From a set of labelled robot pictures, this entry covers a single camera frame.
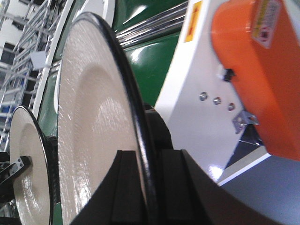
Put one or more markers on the cream plate black rim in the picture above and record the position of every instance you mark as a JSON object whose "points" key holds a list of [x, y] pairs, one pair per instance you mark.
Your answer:
{"points": [[32, 188], [100, 115]]}

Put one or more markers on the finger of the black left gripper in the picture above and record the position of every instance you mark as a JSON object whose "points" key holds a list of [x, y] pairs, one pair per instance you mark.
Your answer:
{"points": [[9, 174]]}

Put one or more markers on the white conveyor side frame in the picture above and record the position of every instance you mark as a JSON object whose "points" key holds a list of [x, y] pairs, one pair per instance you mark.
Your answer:
{"points": [[198, 106]]}

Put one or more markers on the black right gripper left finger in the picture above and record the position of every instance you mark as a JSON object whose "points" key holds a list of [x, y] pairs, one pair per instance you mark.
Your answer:
{"points": [[118, 200]]}

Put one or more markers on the grey control box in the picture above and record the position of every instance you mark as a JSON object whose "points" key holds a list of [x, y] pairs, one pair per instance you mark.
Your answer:
{"points": [[38, 60]]}

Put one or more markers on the orange motor cover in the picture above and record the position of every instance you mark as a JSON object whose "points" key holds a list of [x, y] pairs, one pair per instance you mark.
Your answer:
{"points": [[256, 39]]}

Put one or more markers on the metal roller rack shelving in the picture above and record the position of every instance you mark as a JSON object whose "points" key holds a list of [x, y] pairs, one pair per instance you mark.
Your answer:
{"points": [[25, 27]]}

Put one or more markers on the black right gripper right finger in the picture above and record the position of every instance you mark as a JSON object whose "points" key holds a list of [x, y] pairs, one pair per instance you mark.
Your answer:
{"points": [[192, 198]]}

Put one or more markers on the white outer conveyor rim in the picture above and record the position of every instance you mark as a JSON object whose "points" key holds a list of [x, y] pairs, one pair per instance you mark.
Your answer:
{"points": [[71, 6]]}

